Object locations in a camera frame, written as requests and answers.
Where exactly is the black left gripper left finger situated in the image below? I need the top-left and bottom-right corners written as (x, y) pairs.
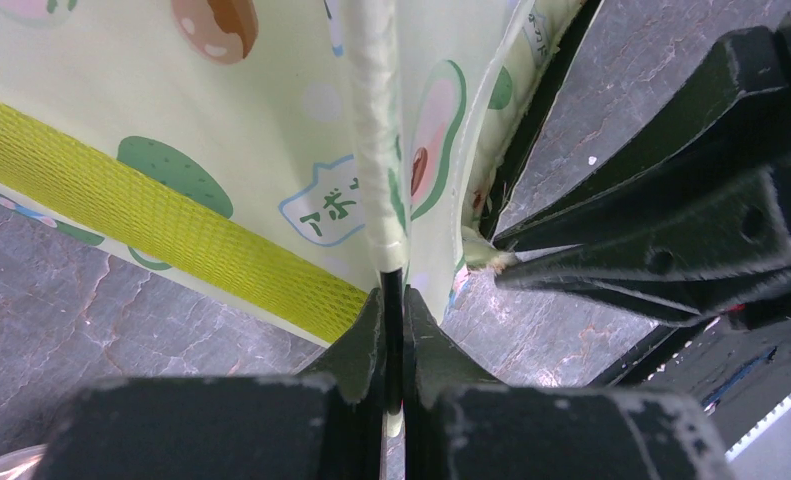
top-left (34, 289), bottom-right (386, 479)

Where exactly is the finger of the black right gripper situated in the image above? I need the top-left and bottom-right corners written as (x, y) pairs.
top-left (495, 165), bottom-right (791, 328)

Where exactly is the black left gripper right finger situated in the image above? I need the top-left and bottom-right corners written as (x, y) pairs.
top-left (403, 288), bottom-right (733, 479)

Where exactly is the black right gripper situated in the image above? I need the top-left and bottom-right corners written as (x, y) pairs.
top-left (494, 12), bottom-right (791, 331)

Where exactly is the green avocado-print tent mat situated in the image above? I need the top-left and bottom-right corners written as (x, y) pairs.
top-left (461, 226), bottom-right (520, 273)

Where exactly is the green avocado-print pet tent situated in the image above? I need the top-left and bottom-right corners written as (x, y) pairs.
top-left (0, 1), bottom-right (584, 344)

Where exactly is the steel pet bowl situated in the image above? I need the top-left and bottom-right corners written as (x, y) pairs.
top-left (0, 444), bottom-right (46, 480)

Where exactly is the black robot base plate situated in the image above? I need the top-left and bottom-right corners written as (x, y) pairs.
top-left (591, 318), bottom-right (791, 458)

